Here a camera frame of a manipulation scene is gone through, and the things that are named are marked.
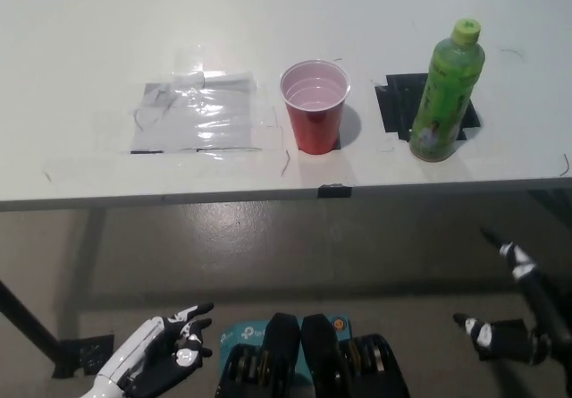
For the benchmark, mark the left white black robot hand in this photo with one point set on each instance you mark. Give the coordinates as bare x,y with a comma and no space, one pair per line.
156,349

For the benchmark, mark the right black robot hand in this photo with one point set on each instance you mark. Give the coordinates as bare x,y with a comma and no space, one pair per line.
518,266

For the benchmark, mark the green tea bottle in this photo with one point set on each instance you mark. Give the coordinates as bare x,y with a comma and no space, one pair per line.
440,98

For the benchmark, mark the red plastic cup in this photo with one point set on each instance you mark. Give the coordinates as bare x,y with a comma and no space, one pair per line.
315,125

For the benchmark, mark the black table leg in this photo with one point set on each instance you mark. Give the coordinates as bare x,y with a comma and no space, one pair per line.
31,322

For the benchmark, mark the small black tape strip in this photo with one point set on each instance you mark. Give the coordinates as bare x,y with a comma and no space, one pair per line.
334,190

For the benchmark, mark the clear taped plastic sheet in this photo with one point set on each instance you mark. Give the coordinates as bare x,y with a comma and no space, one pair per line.
192,116

